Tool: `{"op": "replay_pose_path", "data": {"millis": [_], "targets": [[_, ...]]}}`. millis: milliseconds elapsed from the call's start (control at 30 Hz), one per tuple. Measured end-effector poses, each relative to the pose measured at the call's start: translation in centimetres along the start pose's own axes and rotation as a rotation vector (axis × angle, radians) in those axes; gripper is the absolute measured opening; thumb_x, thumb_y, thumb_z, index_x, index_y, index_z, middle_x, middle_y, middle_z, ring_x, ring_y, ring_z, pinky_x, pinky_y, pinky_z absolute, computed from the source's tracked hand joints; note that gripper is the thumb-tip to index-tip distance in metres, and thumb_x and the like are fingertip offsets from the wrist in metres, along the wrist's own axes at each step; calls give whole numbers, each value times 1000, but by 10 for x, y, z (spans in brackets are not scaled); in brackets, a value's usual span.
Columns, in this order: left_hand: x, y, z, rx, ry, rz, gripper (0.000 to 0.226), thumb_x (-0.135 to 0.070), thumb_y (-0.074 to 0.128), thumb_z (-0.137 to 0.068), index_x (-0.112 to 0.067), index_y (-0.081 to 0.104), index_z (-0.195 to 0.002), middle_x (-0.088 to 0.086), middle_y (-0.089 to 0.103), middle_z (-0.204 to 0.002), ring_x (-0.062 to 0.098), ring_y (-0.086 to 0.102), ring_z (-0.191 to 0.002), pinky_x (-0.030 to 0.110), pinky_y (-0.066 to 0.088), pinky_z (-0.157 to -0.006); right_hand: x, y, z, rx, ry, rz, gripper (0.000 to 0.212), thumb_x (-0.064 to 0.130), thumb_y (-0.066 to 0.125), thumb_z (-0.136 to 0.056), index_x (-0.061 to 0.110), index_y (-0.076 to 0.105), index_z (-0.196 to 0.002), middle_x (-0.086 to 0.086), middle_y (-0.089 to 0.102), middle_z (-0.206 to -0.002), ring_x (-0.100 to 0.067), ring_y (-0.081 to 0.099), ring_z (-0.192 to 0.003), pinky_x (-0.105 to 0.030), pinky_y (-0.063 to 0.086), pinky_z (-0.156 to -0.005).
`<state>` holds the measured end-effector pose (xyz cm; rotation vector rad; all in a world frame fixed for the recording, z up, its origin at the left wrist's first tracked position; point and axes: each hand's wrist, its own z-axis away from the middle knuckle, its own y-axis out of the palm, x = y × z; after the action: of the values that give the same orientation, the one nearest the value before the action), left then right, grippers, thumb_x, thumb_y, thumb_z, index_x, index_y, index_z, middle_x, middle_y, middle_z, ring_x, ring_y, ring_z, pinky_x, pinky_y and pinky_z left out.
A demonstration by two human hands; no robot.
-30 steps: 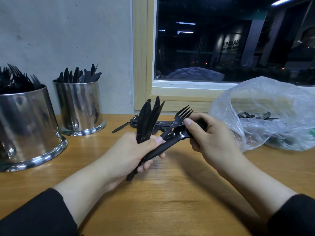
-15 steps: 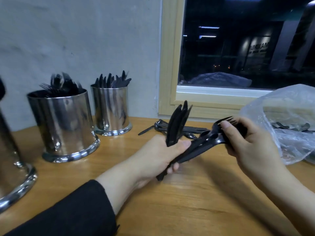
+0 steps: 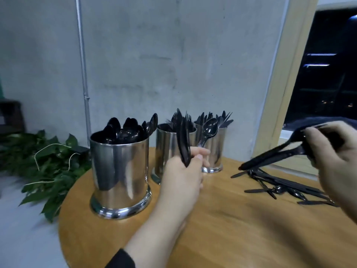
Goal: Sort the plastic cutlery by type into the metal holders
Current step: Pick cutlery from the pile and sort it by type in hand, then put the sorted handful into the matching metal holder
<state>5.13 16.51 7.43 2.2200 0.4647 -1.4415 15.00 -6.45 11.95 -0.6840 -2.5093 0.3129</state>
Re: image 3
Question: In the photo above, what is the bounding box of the thin white cable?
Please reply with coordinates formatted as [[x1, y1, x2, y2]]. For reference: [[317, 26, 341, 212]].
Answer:
[[25, 143, 84, 185]]

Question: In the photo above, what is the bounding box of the person's left hand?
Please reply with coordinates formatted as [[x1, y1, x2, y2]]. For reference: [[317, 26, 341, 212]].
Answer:
[[159, 147, 212, 224]]

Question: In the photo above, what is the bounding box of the green leafy plant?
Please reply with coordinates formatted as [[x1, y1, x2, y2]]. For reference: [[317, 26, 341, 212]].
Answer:
[[0, 130, 93, 222]]

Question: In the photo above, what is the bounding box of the pile of black plastic cutlery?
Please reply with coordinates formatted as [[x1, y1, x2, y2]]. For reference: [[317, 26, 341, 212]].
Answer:
[[231, 167, 338, 207]]

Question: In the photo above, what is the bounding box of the bunch of black forks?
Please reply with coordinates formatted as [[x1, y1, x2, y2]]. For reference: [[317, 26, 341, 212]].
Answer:
[[159, 109, 196, 133]]

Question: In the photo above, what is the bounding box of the bunch of black spoons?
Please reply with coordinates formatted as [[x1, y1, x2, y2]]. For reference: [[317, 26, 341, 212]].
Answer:
[[97, 113, 158, 145]]

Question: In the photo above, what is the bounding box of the bunch of black knives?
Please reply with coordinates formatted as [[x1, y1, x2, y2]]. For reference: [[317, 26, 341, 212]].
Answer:
[[195, 111, 235, 130]]

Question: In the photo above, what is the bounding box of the dark wooden shelf unit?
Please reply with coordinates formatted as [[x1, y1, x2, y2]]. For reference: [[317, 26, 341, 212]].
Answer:
[[0, 99, 26, 137]]

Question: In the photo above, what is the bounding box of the black plastic knife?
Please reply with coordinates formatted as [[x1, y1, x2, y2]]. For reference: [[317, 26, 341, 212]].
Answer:
[[177, 117, 192, 168]]

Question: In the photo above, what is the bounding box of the grey metal pipe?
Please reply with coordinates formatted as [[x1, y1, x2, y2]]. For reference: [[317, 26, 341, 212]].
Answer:
[[75, 0, 93, 146]]

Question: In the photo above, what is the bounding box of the person's left forearm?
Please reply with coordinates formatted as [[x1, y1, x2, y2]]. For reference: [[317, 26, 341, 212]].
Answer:
[[106, 206, 187, 268]]

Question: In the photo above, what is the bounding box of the person's right hand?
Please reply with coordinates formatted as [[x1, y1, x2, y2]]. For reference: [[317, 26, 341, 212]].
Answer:
[[304, 121, 357, 221]]

